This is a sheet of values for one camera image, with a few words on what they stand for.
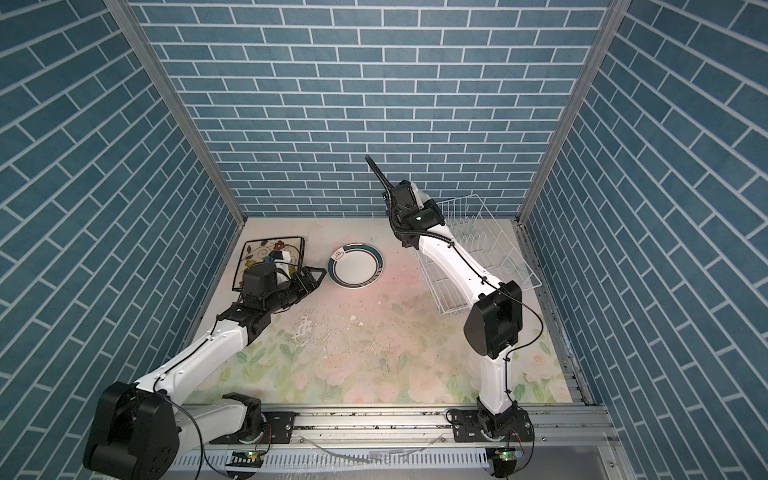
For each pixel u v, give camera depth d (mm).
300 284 736
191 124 920
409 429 753
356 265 1050
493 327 502
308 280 750
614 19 720
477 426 735
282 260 770
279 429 737
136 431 407
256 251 1056
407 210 645
